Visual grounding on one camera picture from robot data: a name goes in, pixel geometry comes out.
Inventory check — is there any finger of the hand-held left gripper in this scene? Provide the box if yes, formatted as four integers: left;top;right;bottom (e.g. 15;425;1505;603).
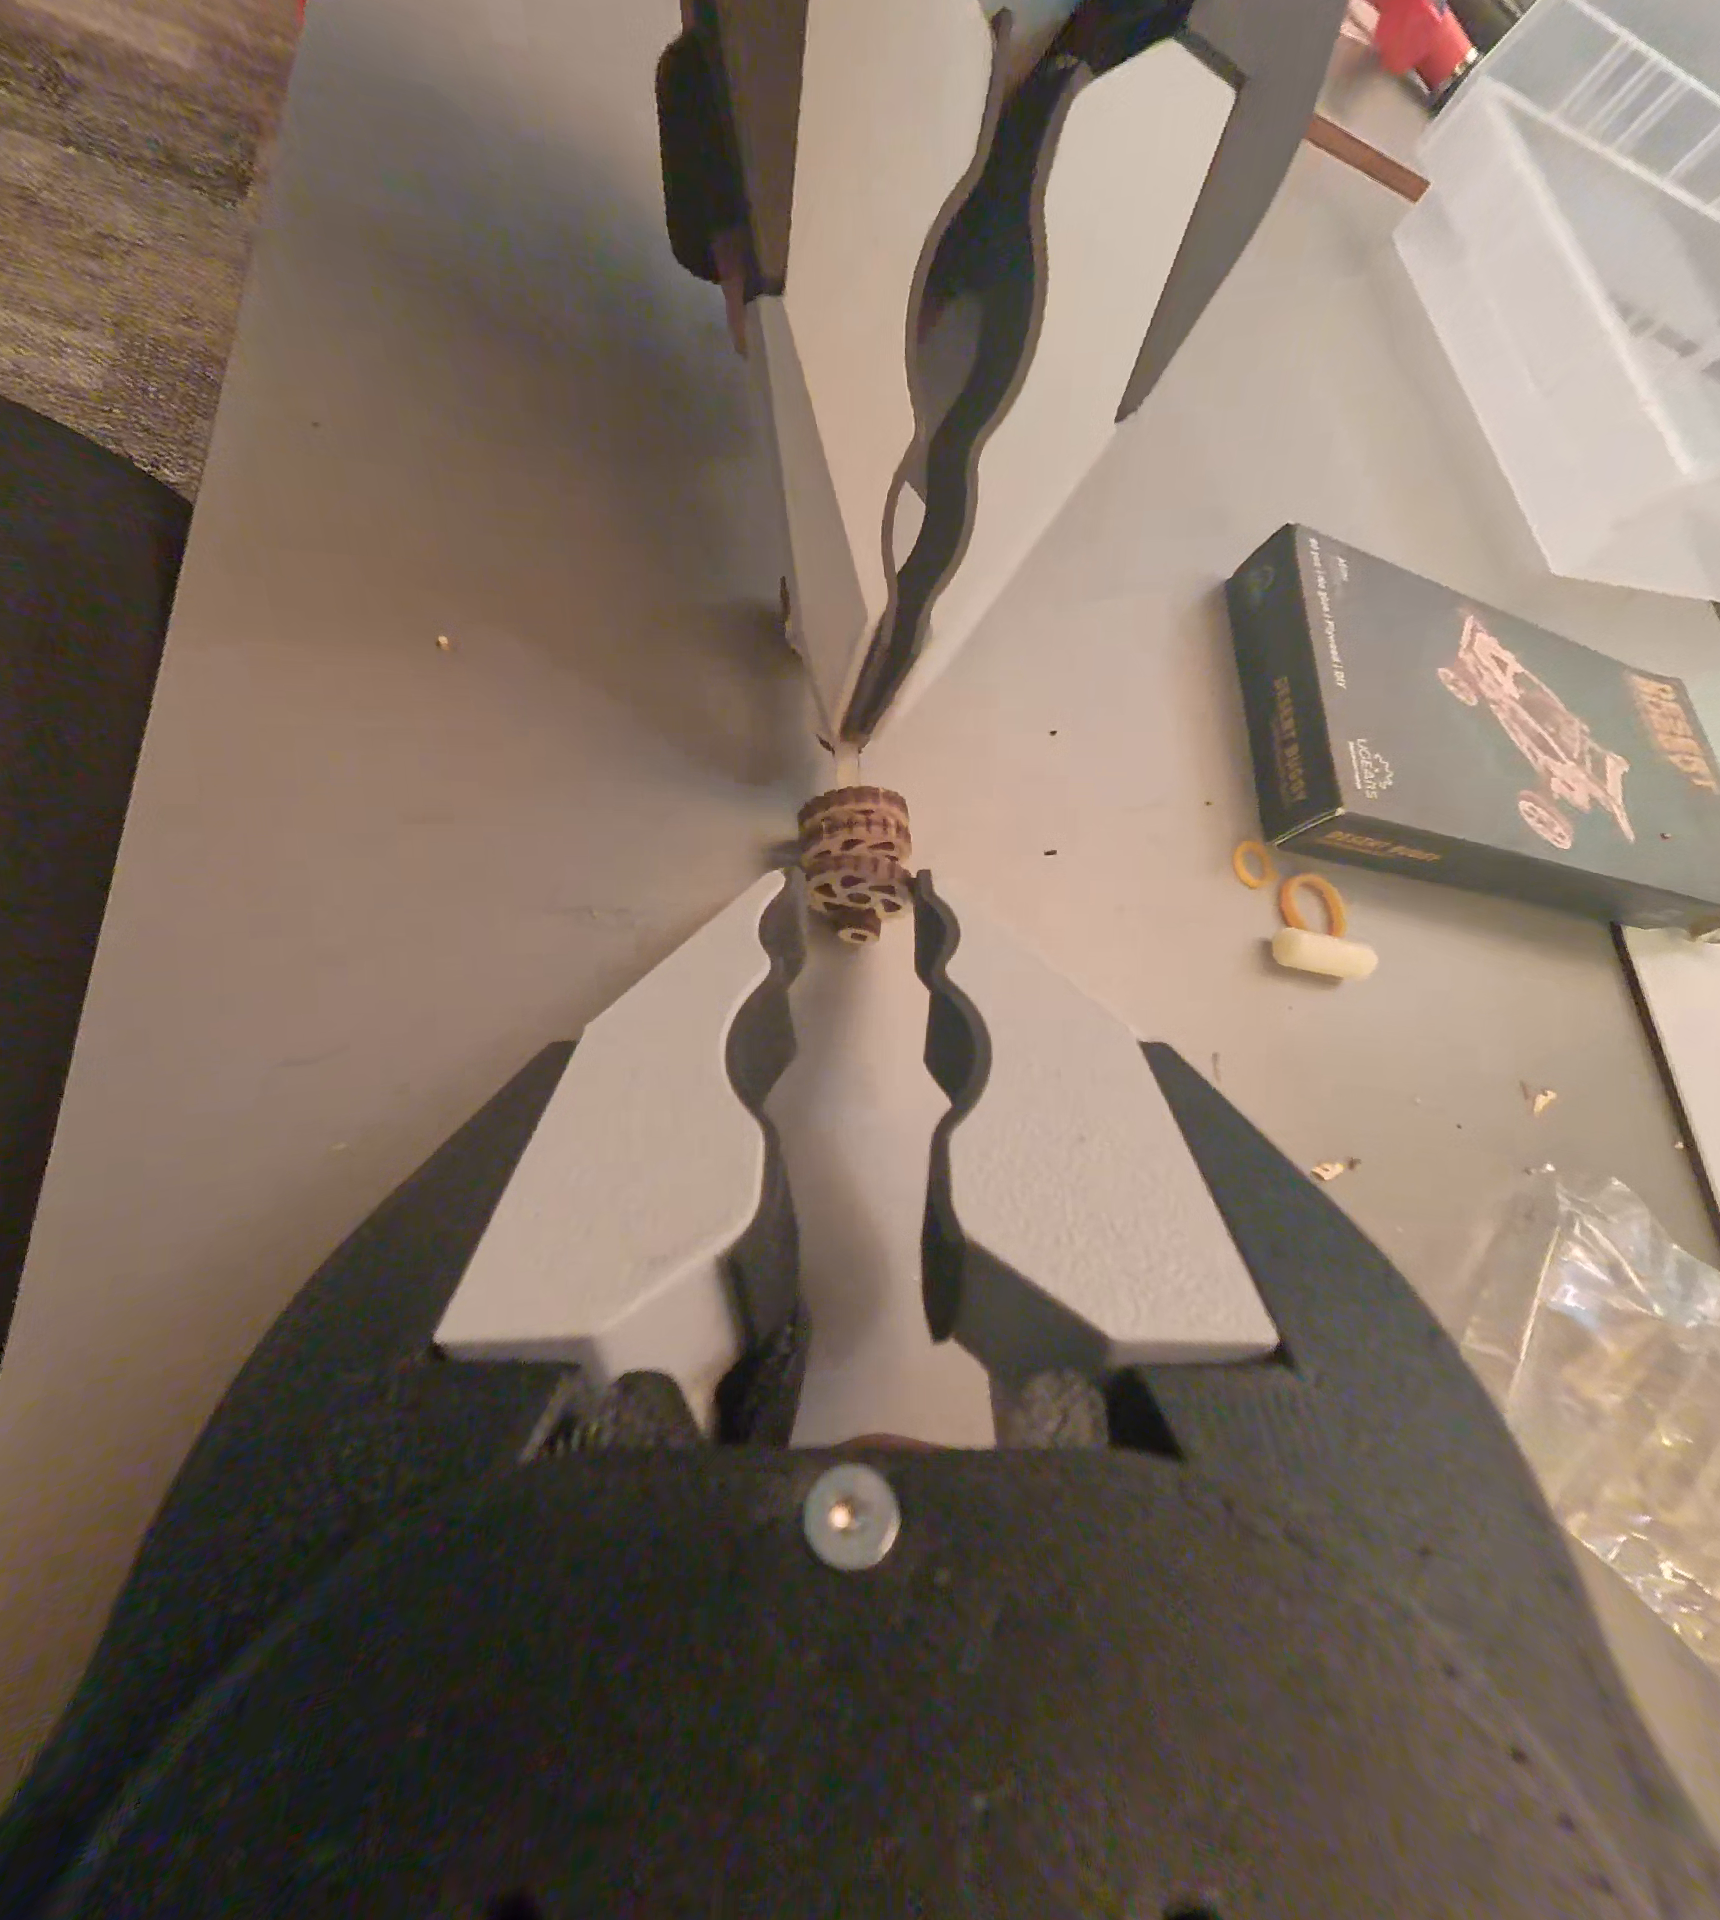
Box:
753;0;1016;751
849;33;1249;751

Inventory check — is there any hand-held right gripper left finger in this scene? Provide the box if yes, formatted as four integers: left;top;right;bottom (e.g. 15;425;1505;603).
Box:
433;870;812;1375

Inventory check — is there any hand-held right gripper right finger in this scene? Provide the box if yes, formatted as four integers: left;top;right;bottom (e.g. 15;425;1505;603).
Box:
913;867;1286;1375

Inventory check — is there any wooden wheel axle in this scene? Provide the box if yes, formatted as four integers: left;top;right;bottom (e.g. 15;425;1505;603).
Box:
792;733;926;951

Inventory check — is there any clear plastic bag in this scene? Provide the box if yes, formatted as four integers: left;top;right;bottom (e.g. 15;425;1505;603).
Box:
1461;1170;1720;1705

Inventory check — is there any black model box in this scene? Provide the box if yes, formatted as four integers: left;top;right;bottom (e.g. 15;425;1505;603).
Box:
1224;522;1720;941

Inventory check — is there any red clamp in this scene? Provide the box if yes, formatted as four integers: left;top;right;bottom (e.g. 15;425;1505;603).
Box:
1347;0;1478;93

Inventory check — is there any clear plastic organiser box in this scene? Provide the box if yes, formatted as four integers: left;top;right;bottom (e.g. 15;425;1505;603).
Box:
1393;0;1720;618

